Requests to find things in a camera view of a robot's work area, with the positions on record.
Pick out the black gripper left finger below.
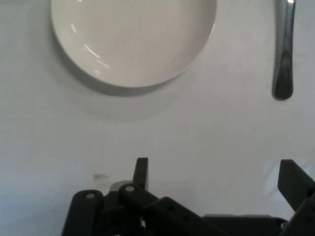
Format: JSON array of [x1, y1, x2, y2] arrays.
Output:
[[61, 157, 229, 236]]

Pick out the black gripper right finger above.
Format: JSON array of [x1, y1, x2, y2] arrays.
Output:
[[277, 159, 315, 236]]

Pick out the silver table knife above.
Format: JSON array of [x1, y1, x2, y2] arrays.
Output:
[[272, 0, 298, 101]]

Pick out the white round plate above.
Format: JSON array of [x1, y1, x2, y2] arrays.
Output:
[[50, 0, 218, 96]]

